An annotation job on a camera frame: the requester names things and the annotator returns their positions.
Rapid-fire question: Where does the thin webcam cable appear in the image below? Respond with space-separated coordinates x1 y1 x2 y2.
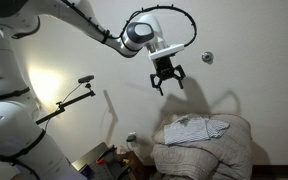
43 82 85 133

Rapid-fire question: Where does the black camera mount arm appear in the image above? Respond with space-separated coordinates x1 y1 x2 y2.
35 83 97 126

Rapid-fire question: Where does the beige quilted blanket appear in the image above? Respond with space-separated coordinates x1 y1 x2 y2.
149 113 254 180

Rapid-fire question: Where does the round metal wall knob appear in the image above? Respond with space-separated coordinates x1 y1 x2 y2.
201 51 215 65

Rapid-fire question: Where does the red handled bar clamp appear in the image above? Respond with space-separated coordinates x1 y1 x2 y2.
95 157 108 166

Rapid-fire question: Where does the black webcam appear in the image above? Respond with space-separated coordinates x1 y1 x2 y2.
77 74 95 84

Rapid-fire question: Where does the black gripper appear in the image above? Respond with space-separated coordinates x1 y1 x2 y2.
149 54 187 97

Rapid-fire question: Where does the wall outlet adapter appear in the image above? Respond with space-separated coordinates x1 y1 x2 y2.
126 132 138 144

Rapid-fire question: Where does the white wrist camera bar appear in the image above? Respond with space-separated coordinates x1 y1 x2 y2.
148 43 186 61

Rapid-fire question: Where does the grey white striped garment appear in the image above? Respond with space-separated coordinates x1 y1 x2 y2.
163 116 231 146

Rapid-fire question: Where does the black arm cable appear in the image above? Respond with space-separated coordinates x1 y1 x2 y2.
61 0 198 48

